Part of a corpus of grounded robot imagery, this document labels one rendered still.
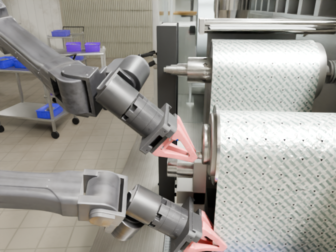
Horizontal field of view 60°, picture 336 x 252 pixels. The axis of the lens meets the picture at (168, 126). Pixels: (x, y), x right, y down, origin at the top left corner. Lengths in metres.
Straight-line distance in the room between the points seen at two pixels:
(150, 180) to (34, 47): 0.63
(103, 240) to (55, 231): 1.50
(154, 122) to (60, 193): 0.19
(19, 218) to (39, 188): 2.06
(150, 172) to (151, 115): 0.65
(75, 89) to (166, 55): 0.33
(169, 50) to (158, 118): 0.31
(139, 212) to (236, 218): 0.17
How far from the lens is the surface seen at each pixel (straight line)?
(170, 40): 0.76
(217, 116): 0.49
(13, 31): 0.74
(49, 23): 9.64
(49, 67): 0.55
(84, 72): 0.50
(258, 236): 0.59
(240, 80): 0.69
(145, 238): 0.85
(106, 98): 0.48
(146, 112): 0.48
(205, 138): 0.51
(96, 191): 0.50
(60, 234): 2.31
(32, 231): 2.40
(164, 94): 0.79
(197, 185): 0.60
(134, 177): 1.10
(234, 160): 0.49
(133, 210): 0.52
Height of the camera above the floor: 1.49
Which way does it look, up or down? 23 degrees down
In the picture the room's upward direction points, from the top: straight up
